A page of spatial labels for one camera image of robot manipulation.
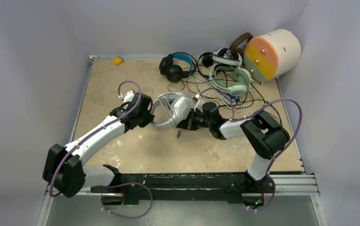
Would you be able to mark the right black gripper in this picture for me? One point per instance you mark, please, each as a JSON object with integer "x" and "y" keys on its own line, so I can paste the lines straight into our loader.
{"x": 188, "y": 123}

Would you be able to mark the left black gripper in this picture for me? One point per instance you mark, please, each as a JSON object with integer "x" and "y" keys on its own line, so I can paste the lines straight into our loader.
{"x": 148, "y": 118}

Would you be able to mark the white grey headphones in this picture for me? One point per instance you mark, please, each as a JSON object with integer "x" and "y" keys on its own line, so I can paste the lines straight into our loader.
{"x": 176, "y": 106}

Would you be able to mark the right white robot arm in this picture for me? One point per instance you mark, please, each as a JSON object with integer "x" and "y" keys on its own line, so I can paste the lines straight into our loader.
{"x": 266, "y": 136}

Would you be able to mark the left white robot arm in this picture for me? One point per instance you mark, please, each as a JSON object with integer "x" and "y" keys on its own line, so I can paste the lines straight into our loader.
{"x": 86, "y": 153}

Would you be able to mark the black blue headphones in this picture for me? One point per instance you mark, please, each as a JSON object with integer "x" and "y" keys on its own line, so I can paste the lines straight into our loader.
{"x": 173, "y": 72}

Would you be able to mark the mint green headphones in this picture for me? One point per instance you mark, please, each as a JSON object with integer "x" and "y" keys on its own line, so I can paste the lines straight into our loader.
{"x": 238, "y": 88}

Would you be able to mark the small black on-ear headphones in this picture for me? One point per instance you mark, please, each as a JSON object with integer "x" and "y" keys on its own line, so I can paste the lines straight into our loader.
{"x": 207, "y": 61}

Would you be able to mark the white black headphones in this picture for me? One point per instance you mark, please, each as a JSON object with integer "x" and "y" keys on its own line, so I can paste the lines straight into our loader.
{"x": 226, "y": 57}

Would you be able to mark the brown headphones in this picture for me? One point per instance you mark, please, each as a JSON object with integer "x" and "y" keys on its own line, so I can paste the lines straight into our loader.
{"x": 242, "y": 39}

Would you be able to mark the small yellow block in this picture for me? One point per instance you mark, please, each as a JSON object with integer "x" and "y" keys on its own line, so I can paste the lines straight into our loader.
{"x": 118, "y": 60}

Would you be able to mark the round pastel drawer cabinet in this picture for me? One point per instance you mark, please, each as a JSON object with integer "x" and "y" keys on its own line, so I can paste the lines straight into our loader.
{"x": 270, "y": 55}

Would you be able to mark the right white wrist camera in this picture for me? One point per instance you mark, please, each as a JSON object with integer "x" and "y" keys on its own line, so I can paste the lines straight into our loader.
{"x": 198, "y": 101}

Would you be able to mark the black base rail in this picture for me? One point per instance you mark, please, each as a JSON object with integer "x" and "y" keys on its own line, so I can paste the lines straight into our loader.
{"x": 230, "y": 187}

